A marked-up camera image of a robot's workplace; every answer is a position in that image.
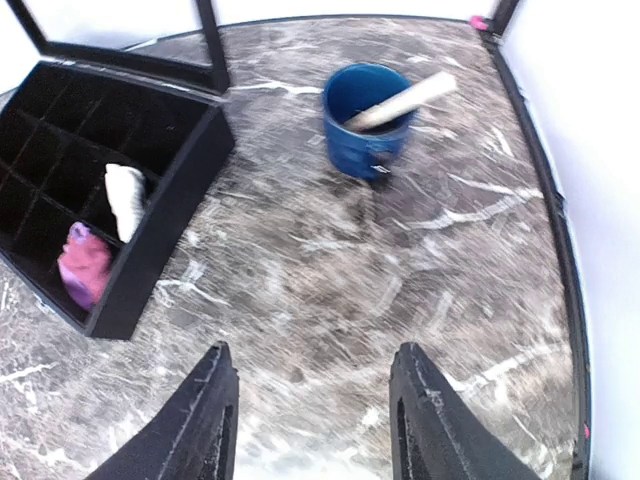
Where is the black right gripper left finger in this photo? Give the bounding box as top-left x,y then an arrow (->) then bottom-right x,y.
88,342 -> 239,480

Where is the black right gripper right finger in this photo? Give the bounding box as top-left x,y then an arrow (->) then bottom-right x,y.
389,342 -> 538,479

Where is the maroon purple striped sock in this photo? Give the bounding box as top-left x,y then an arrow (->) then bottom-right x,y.
57,222 -> 112,311

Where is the beige brown striped sock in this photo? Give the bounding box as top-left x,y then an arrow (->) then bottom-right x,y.
104,163 -> 145,243

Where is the dark blue mug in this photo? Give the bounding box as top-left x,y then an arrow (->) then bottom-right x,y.
322,63 -> 414,182

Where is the wooden stick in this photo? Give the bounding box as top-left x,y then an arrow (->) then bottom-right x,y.
344,72 -> 457,131

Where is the black display case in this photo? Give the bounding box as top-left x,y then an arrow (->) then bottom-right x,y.
1,1 -> 235,340

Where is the small pink object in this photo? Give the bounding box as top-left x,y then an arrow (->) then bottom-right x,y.
469,15 -> 492,31

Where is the black right corner post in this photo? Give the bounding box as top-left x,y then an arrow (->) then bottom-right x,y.
489,0 -> 519,37

